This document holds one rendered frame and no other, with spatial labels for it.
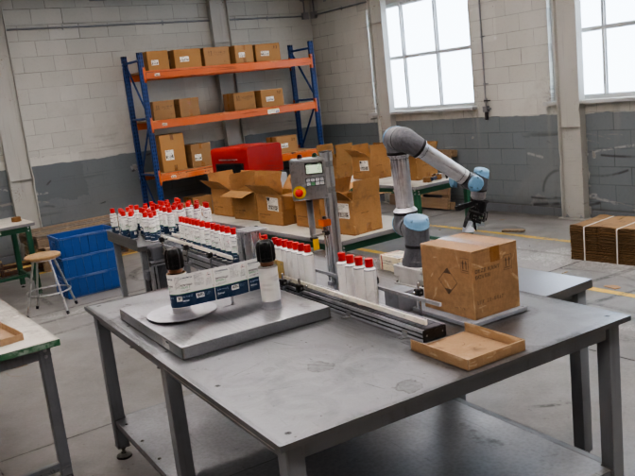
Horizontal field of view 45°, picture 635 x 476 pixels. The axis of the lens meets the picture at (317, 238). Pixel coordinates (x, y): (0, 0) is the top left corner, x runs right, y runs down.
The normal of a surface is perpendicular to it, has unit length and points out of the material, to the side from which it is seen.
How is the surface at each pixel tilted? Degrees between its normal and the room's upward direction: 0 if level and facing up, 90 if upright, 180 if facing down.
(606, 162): 90
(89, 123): 90
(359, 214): 90
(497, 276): 90
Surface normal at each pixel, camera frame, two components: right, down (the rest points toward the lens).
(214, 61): 0.58, 0.11
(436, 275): -0.84, 0.19
